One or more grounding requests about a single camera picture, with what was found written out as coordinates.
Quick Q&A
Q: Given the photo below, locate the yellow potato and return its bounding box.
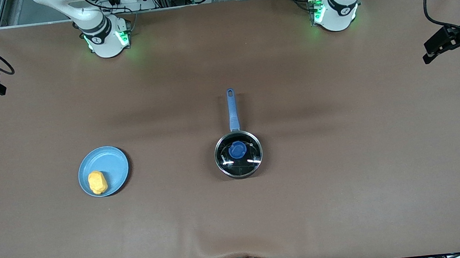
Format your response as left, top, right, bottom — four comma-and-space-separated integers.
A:
87, 170, 109, 196

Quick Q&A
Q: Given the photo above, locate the glass lid with blue knob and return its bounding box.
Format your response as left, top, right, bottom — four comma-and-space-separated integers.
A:
213, 129, 265, 180

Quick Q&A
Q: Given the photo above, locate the blue round plate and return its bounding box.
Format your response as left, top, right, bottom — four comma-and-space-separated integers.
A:
75, 144, 133, 200

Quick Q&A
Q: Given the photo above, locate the brown table cloth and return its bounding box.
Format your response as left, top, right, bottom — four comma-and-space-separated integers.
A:
0, 0, 460, 258

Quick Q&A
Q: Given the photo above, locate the black pot with blue handle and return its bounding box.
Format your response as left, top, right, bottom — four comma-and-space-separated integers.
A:
208, 86, 266, 181

